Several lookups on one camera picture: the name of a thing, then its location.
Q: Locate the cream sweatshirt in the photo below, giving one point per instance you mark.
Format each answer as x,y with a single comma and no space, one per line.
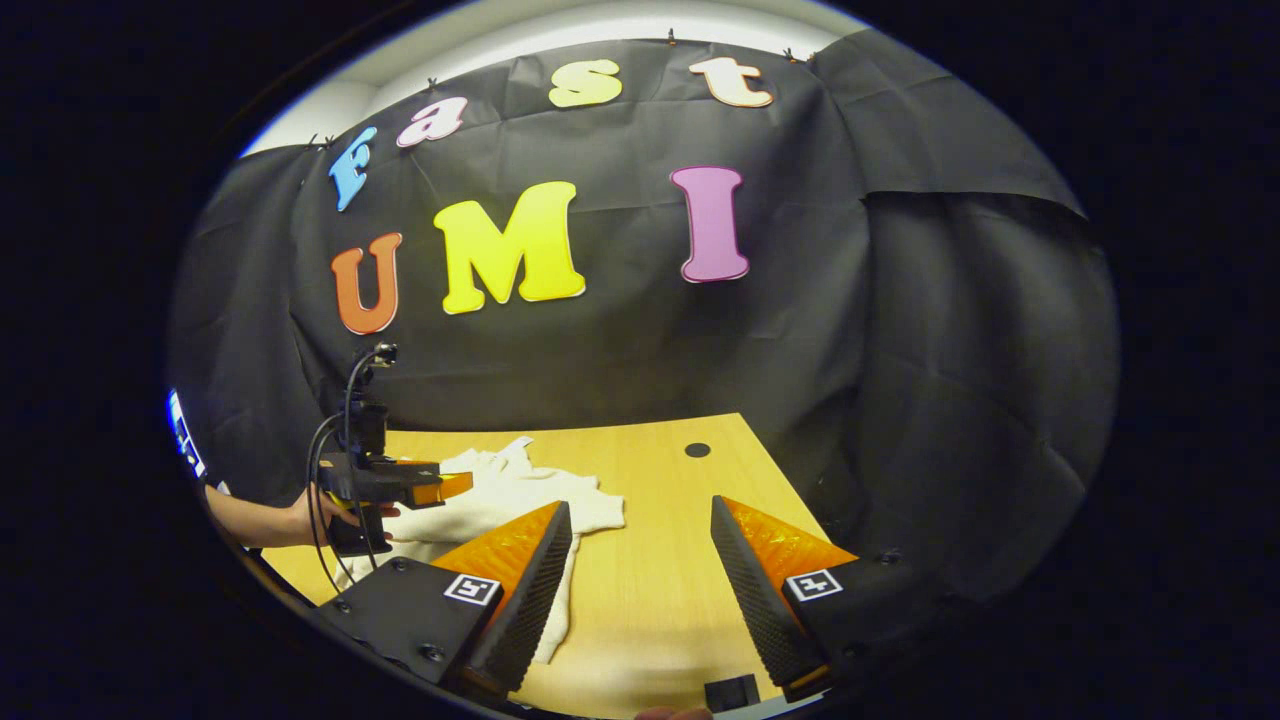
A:
500,500

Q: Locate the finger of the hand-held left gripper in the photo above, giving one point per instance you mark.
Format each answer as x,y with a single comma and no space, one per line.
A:
420,468
440,490

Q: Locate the computer monitor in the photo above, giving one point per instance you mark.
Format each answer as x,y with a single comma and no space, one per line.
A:
185,435

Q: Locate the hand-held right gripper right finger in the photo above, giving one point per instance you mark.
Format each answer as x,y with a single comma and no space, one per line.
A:
755,600

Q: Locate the black backdrop cloth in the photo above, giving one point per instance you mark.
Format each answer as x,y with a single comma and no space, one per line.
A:
620,350

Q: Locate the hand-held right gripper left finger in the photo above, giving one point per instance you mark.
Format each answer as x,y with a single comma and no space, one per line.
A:
530,600

